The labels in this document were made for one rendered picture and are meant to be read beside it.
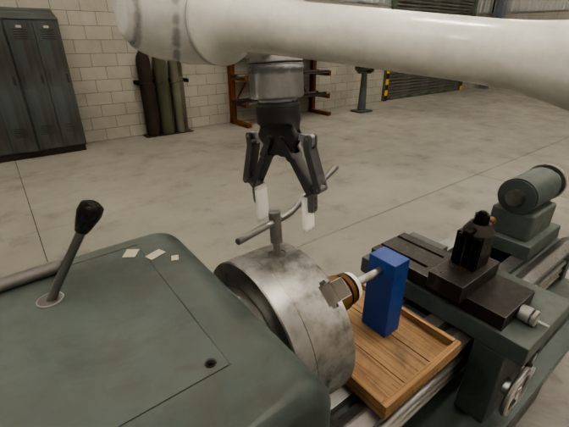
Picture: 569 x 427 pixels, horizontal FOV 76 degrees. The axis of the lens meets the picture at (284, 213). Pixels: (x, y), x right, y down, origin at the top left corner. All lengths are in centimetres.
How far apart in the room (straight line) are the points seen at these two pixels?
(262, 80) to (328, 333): 42
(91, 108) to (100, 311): 663
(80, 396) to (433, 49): 51
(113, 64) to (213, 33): 673
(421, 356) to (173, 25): 89
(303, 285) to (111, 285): 31
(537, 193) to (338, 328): 107
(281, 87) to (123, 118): 673
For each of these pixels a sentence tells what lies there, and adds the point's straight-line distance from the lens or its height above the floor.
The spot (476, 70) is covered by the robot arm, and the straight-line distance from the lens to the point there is 43.
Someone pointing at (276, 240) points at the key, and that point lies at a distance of 66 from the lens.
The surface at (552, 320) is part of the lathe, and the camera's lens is 123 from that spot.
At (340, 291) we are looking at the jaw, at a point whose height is 118.
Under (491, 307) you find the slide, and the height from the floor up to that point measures 97.
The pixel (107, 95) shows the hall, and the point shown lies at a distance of 717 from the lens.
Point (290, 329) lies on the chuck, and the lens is 59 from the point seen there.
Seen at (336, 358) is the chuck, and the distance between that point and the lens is 66.
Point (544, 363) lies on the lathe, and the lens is 170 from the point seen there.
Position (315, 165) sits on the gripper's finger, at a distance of 60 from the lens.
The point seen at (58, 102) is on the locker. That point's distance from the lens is 652.
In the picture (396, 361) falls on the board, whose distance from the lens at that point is 100.
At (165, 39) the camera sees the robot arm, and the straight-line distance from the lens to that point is 47.
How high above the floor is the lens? 160
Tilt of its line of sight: 26 degrees down
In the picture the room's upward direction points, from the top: straight up
